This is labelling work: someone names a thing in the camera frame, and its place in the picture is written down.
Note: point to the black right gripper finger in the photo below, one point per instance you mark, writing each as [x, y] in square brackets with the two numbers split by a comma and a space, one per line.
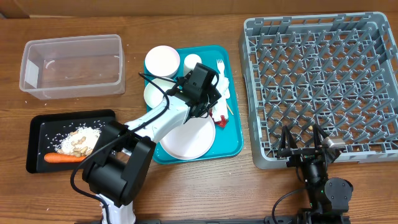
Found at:
[318, 133]
[287, 141]

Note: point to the white napkin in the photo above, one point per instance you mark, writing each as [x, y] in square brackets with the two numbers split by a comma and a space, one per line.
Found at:
[220, 109]

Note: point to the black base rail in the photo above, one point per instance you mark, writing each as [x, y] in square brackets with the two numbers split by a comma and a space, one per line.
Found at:
[266, 220]

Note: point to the grey dishwasher rack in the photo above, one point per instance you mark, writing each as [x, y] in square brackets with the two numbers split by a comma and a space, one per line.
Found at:
[338, 71]

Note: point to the wooden chopstick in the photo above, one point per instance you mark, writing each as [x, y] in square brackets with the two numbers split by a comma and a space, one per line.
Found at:
[228, 107]

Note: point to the pink bowl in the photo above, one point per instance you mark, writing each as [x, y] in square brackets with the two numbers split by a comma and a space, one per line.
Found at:
[162, 61]

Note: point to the white plastic fork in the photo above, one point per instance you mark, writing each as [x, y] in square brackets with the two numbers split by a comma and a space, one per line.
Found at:
[220, 66]

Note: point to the orange carrot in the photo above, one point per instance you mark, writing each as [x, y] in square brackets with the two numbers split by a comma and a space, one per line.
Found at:
[54, 157]

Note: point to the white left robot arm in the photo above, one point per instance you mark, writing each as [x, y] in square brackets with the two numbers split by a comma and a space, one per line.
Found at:
[116, 169]

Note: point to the white paper cup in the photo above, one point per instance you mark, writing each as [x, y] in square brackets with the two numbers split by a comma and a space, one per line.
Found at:
[190, 62]

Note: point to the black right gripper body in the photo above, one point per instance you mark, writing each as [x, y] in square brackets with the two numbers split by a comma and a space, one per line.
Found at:
[299, 156]

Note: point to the rice and food scraps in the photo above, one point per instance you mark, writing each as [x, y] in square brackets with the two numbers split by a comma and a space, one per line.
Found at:
[78, 143]

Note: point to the black waste tray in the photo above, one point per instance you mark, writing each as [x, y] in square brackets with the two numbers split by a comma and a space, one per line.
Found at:
[46, 132]

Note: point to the red sauce packet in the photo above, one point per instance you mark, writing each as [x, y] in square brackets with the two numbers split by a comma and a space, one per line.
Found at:
[222, 123]

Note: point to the clear plastic bin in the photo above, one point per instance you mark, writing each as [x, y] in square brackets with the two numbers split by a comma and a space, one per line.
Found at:
[73, 67]

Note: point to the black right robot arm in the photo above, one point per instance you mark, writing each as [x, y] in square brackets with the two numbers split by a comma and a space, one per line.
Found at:
[329, 197]

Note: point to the teal plastic tray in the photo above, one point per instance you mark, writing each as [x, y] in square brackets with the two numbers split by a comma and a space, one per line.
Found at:
[229, 140]

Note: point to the white bowl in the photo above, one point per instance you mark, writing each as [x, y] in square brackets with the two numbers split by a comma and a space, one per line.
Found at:
[152, 95]

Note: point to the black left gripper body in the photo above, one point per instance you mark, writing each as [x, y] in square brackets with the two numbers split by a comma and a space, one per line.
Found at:
[208, 98]

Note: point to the white round plate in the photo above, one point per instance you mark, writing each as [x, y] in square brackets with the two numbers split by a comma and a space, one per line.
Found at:
[190, 140]

